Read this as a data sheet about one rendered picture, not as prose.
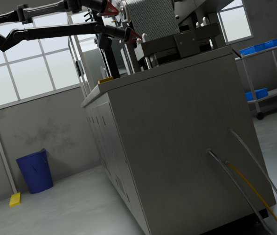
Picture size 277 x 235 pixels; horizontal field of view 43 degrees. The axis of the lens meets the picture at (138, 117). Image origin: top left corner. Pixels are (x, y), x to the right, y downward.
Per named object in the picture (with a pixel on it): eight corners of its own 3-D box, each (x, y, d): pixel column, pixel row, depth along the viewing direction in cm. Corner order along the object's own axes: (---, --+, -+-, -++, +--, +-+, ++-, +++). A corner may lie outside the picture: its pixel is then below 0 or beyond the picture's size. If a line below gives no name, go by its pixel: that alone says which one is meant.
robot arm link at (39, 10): (19, 25, 206) (13, 6, 202) (26, 24, 210) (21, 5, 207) (76, 14, 184) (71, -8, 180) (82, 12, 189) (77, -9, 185)
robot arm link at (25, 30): (12, 30, 157) (10, 28, 166) (14, 43, 159) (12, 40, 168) (103, 21, 172) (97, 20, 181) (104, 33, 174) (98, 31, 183)
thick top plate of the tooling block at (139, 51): (137, 61, 179) (134, 49, 178) (207, 40, 186) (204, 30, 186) (144, 55, 163) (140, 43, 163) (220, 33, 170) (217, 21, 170)
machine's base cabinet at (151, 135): (105, 178, 405) (83, 107, 401) (156, 160, 417) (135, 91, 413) (161, 273, 158) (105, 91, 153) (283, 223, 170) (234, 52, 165)
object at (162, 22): (141, 51, 183) (130, 16, 182) (181, 39, 188) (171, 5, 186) (141, 50, 183) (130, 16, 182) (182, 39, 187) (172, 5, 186)
